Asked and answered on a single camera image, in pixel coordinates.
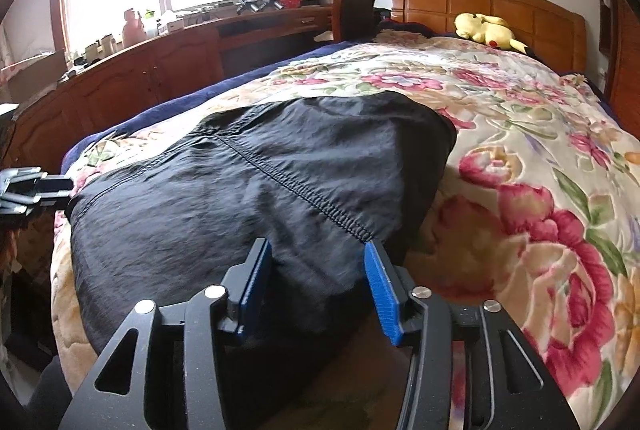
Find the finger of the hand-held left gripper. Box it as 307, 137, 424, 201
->
0, 166, 74, 197
0, 195, 57, 217

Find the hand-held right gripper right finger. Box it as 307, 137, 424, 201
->
363, 240, 581, 430

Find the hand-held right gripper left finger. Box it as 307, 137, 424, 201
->
60, 237, 275, 430

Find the black jacket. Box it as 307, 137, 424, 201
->
65, 92, 458, 411

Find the cardboard box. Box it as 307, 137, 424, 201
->
0, 49, 68, 105

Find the wooden desk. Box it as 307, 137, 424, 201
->
0, 2, 336, 171

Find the navy blue bed sheet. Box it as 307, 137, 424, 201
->
59, 41, 346, 173

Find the pink bottle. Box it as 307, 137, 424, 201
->
122, 8, 146, 47

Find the white bottle with green cap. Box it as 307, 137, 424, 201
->
142, 9, 161, 39

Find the floral blanket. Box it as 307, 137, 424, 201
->
50, 30, 640, 430

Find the wooden chair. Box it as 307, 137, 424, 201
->
331, 0, 381, 43

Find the yellow plush toy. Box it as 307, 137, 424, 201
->
453, 12, 531, 55

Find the wooden bed headboard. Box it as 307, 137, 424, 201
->
390, 0, 587, 73

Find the wooden wardrobe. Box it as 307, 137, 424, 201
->
595, 0, 640, 136

